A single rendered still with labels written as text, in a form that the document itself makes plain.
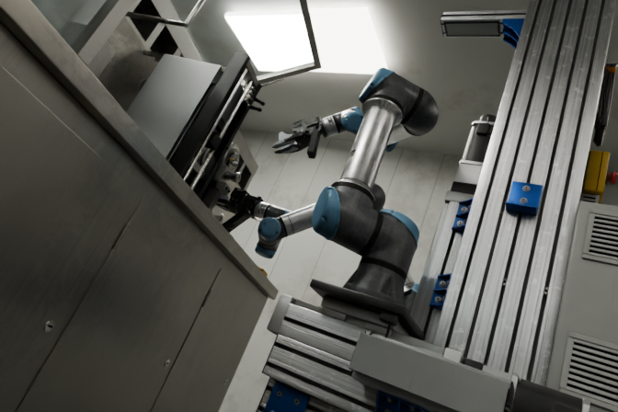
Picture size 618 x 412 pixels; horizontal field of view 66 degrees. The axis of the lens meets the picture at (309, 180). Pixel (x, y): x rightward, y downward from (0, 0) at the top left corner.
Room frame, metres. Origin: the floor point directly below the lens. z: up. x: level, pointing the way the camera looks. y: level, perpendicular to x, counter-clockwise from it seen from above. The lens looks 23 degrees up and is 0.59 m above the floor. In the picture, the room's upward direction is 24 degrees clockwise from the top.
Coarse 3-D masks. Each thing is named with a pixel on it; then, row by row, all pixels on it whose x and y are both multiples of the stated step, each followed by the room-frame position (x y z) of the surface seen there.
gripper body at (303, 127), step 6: (300, 120) 1.61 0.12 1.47; (318, 120) 1.59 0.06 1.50; (294, 126) 1.61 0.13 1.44; (300, 126) 1.61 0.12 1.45; (306, 126) 1.60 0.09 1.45; (312, 126) 1.62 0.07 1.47; (318, 126) 1.61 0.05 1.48; (324, 126) 1.58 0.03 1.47; (294, 132) 1.62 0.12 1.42; (300, 132) 1.60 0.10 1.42; (306, 132) 1.60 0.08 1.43; (324, 132) 1.59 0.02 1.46; (300, 138) 1.60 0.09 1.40; (306, 138) 1.61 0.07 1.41; (300, 144) 1.64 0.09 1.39; (306, 144) 1.65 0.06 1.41
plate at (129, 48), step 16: (112, 32) 1.38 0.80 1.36; (128, 32) 1.43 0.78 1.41; (128, 48) 1.46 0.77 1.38; (144, 48) 1.52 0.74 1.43; (112, 64) 1.45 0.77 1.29; (128, 64) 1.50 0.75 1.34; (144, 64) 1.56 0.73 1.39; (112, 80) 1.49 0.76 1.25; (128, 80) 1.54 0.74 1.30; (112, 96) 1.52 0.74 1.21; (128, 96) 1.58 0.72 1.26
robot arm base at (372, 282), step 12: (360, 264) 1.09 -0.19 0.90; (372, 264) 1.05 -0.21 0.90; (384, 264) 1.04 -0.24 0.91; (360, 276) 1.06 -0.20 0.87; (372, 276) 1.04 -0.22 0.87; (384, 276) 1.04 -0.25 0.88; (396, 276) 1.05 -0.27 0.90; (348, 288) 1.07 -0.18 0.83; (360, 288) 1.04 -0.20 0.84; (372, 288) 1.03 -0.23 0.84; (384, 288) 1.03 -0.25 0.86; (396, 288) 1.04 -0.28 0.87; (396, 300) 1.03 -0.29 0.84
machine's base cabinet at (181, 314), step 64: (0, 64) 0.61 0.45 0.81; (0, 128) 0.67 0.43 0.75; (64, 128) 0.75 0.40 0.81; (0, 192) 0.72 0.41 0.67; (64, 192) 0.82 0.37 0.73; (128, 192) 0.95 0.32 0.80; (0, 256) 0.79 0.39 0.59; (64, 256) 0.90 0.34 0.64; (128, 256) 1.05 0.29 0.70; (192, 256) 1.28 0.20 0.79; (0, 320) 0.86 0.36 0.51; (64, 320) 0.99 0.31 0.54; (128, 320) 1.17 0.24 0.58; (192, 320) 1.44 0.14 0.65; (256, 320) 1.92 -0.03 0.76; (0, 384) 0.93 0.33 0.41; (64, 384) 1.08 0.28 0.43; (128, 384) 1.29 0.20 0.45; (192, 384) 1.63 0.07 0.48
